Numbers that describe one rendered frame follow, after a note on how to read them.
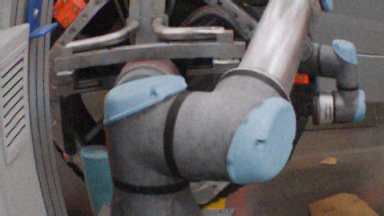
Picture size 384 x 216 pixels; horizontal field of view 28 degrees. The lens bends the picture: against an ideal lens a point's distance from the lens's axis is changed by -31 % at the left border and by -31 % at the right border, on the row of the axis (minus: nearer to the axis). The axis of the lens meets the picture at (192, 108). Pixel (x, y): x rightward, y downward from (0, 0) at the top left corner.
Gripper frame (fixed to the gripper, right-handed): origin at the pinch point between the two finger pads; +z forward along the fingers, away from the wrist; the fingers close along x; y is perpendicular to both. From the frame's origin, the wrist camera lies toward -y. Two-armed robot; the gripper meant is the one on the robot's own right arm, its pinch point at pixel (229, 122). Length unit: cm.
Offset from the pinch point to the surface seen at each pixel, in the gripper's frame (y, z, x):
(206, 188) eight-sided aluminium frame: -20.7, 5.6, -20.2
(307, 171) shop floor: -83, -32, -207
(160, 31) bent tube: 17.5, 12.5, -4.2
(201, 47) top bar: 14.1, 4.5, -1.5
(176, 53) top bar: 13.1, 9.2, -1.5
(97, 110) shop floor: -83, 78, -327
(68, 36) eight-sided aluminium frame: 16.6, 37.5, -20.5
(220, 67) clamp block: 10.8, 1.1, 1.5
